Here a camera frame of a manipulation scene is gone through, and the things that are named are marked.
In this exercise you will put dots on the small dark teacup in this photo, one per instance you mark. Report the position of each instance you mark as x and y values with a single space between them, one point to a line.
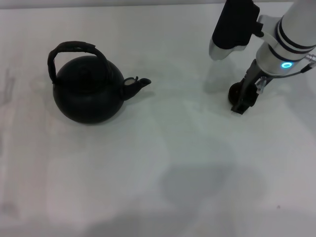
235 93

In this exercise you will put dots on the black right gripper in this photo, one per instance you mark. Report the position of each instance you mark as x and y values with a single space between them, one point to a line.
252 74

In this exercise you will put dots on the black round teapot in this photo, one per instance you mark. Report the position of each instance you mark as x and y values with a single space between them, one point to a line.
86 103

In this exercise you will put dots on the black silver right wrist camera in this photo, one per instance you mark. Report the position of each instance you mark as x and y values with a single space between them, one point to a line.
234 24

